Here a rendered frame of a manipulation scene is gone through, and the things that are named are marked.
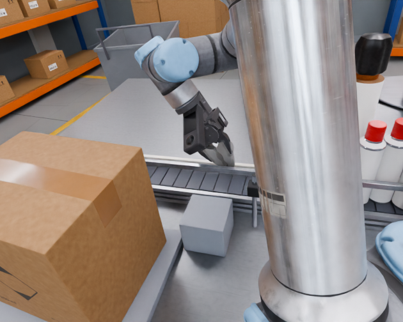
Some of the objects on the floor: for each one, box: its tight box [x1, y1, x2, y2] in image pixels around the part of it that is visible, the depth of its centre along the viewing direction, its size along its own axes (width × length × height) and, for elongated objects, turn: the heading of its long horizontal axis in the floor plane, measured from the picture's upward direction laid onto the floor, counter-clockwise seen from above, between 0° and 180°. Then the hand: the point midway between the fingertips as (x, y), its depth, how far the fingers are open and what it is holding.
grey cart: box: [93, 20, 180, 92], centre depth 289 cm, size 89×63×96 cm
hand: (229, 167), depth 76 cm, fingers closed
